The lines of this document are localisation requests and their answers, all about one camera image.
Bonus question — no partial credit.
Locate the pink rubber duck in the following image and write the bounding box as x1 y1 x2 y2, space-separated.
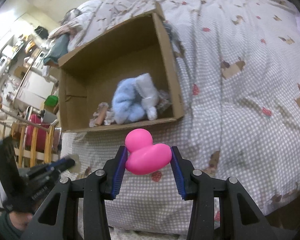
125 128 172 175

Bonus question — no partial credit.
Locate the light blue fluffy scrunchie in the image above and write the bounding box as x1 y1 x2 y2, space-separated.
111 78 146 125

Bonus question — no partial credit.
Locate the white scrunchie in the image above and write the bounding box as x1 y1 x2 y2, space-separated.
134 73 159 121

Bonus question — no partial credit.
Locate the beige patterned scrunchie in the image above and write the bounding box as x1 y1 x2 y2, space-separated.
156 90 172 114

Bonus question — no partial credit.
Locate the person's left hand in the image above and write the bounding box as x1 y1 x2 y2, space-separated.
9 211 33 231

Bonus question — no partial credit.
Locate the wooden chair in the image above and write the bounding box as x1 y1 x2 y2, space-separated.
0 104 62 167

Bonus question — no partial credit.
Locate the open cardboard box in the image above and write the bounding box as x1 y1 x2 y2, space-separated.
58 3 184 132

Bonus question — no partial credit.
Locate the checkered bed cover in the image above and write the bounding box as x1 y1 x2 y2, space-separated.
59 0 300 235

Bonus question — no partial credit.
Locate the pile of blankets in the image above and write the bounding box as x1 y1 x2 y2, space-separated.
43 0 102 67

